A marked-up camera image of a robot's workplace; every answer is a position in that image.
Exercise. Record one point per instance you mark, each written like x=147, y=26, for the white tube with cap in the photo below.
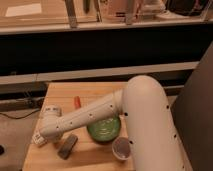
x=38, y=139

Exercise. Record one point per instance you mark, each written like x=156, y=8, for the small orange carrot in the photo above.
x=77, y=102

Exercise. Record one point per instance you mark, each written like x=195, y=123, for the white paper cup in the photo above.
x=121, y=149

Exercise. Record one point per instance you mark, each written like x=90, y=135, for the grey rectangular eraser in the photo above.
x=66, y=148

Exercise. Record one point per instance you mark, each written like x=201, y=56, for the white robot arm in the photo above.
x=152, y=135

